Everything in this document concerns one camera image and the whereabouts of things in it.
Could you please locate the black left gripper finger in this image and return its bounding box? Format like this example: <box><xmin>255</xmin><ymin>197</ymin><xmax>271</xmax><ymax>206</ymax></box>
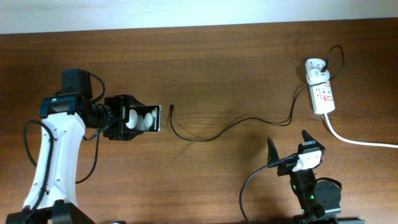
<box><xmin>126</xmin><ymin>95</ymin><xmax>145</xmax><ymax>107</ymax></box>
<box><xmin>123</xmin><ymin>131</ymin><xmax>144</xmax><ymax>141</ymax></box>

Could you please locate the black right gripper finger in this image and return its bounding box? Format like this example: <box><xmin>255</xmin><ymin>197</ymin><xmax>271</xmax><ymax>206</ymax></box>
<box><xmin>267</xmin><ymin>138</ymin><xmax>280</xmax><ymax>167</ymax></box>
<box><xmin>302</xmin><ymin>130</ymin><xmax>315</xmax><ymax>144</ymax></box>

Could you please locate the black charger cable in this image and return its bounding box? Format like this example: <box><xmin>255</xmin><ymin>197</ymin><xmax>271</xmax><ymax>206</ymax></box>
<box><xmin>169</xmin><ymin>45</ymin><xmax>345</xmax><ymax>143</ymax></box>

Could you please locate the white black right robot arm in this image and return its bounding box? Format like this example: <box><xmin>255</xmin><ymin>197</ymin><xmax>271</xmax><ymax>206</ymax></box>
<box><xmin>267</xmin><ymin>130</ymin><xmax>365</xmax><ymax>224</ymax></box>

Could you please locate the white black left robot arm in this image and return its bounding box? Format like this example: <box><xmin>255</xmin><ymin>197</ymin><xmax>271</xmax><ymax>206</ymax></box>
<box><xmin>6</xmin><ymin>90</ymin><xmax>161</xmax><ymax>223</ymax></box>

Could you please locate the white USB charger adapter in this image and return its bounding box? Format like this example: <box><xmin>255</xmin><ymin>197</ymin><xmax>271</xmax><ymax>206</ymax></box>
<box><xmin>305</xmin><ymin>58</ymin><xmax>330</xmax><ymax>85</ymax></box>

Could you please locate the white power strip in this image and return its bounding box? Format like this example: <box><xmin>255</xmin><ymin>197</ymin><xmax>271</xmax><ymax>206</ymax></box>
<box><xmin>308</xmin><ymin>79</ymin><xmax>335</xmax><ymax>114</ymax></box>

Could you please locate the white power strip cord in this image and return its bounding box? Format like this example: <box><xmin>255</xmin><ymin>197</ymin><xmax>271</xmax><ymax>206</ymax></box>
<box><xmin>322</xmin><ymin>113</ymin><xmax>398</xmax><ymax>149</ymax></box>

